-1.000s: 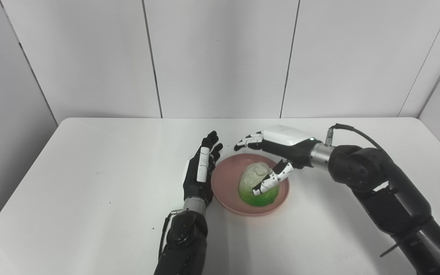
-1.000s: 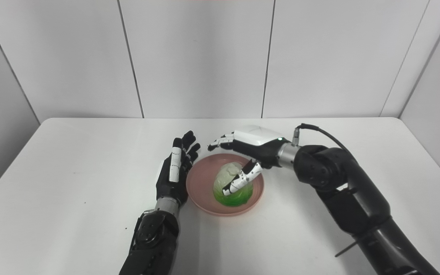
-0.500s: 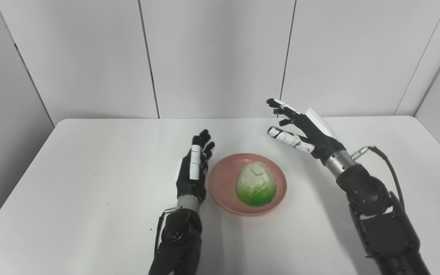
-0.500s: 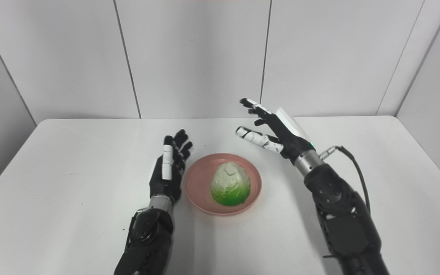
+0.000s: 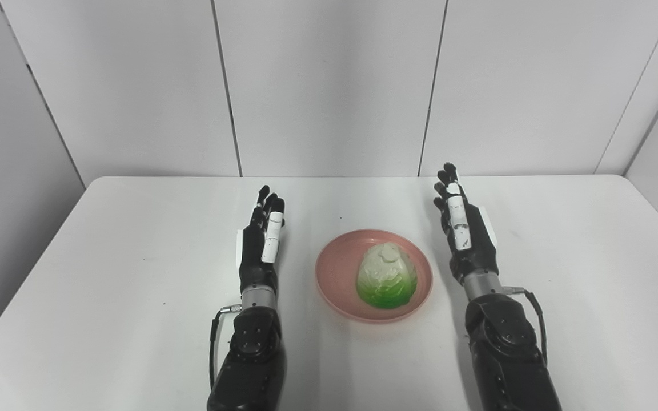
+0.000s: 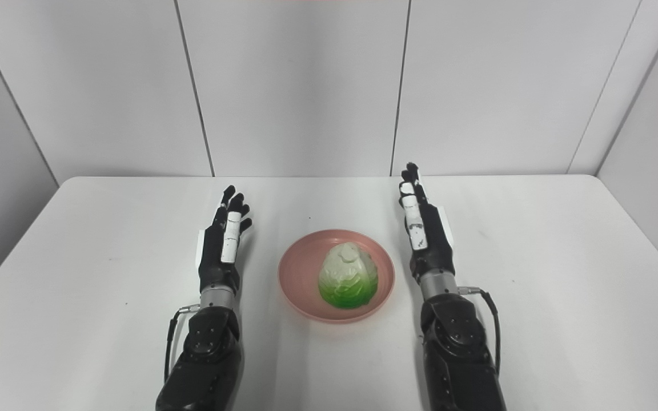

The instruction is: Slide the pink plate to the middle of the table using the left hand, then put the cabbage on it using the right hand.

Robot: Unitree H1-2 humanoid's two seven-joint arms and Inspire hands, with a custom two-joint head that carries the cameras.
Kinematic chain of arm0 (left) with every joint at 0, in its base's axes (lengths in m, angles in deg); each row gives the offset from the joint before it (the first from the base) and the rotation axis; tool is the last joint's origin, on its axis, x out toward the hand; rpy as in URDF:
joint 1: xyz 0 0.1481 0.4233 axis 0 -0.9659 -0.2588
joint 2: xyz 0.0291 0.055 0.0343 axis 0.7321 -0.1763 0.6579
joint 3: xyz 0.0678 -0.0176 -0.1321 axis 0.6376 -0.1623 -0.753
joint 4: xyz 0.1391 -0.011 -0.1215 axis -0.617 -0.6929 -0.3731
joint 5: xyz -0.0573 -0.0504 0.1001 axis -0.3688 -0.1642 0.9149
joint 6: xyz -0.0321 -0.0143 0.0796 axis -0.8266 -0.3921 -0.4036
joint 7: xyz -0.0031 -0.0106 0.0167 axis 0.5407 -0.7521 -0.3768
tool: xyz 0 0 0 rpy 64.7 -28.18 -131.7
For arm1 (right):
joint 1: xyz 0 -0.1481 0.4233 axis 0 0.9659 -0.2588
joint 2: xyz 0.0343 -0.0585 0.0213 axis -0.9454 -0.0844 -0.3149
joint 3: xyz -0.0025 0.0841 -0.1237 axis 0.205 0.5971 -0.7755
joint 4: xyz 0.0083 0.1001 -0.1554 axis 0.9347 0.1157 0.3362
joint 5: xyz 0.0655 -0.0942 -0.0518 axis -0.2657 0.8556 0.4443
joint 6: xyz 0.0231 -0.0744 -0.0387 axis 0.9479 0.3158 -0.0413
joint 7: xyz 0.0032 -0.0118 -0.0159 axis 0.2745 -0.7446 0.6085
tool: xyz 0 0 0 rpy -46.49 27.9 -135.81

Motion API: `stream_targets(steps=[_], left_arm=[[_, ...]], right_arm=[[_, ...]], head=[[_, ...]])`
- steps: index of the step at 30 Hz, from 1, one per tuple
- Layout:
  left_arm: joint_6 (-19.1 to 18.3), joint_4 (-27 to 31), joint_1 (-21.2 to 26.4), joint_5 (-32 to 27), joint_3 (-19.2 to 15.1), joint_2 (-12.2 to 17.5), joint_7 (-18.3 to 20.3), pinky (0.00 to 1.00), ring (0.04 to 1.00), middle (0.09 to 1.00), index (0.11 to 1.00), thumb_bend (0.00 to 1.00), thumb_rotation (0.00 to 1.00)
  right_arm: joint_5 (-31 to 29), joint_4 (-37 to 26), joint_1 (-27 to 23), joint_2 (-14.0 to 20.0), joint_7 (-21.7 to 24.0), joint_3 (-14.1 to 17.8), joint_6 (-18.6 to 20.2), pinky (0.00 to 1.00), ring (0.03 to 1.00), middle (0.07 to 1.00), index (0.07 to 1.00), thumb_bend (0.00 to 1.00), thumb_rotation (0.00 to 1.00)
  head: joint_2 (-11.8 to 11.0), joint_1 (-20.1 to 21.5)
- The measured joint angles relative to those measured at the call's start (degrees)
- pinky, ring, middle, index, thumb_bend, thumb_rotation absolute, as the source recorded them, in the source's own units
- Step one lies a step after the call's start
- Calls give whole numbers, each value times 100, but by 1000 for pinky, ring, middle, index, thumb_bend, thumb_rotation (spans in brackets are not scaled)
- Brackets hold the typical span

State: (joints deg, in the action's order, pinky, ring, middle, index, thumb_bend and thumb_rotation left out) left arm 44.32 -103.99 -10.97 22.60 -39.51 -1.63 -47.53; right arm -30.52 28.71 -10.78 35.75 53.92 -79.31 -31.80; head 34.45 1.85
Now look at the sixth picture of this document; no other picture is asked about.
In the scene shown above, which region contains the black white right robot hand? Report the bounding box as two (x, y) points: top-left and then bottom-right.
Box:
(399, 163), (456, 284)

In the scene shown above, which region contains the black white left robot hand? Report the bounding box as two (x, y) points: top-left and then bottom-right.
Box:
(195, 185), (253, 295)

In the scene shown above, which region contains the pink round plate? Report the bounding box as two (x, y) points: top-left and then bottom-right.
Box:
(278, 229), (396, 324)

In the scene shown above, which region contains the green white toy cabbage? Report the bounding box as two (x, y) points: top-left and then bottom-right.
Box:
(318, 242), (379, 309)

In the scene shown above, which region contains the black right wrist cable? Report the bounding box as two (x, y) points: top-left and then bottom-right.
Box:
(458, 285), (502, 375)

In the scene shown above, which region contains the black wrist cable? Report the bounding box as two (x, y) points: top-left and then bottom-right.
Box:
(458, 285), (502, 375)
(163, 304), (201, 383)

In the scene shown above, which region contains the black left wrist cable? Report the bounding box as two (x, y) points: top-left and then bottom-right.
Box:
(163, 304), (201, 383)

